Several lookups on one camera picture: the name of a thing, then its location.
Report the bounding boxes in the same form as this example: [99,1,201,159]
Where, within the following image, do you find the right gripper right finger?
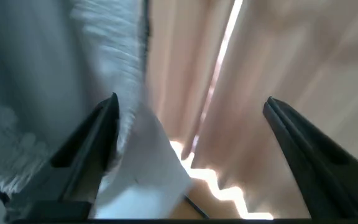
[262,95,358,219]

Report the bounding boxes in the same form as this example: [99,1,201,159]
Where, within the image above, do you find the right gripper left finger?
[4,92,121,219]

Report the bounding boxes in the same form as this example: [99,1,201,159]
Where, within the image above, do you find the pale grey shorts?
[0,0,194,220]

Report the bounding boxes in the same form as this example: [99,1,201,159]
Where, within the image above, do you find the beige curtain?
[146,0,358,218]

